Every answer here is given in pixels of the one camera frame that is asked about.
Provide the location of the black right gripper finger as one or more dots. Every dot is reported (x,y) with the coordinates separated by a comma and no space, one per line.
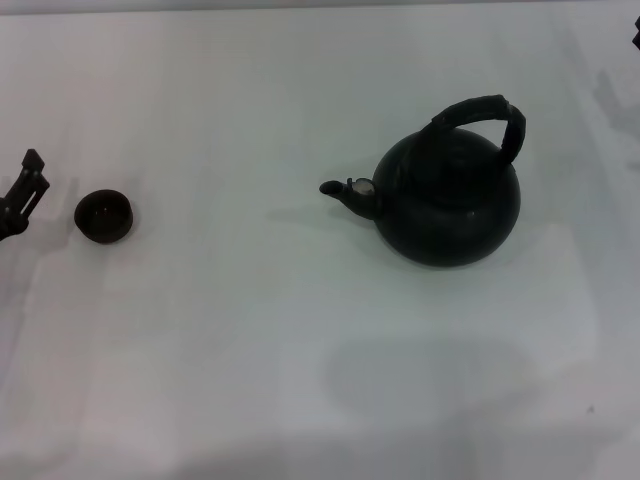
(636,34)

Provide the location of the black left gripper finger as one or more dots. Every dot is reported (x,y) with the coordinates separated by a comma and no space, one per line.
(27,192)

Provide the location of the dark brown teacup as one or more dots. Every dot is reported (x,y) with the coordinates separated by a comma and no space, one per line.
(104,217)

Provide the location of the black round teapot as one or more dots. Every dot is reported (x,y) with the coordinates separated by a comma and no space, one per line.
(450,215)

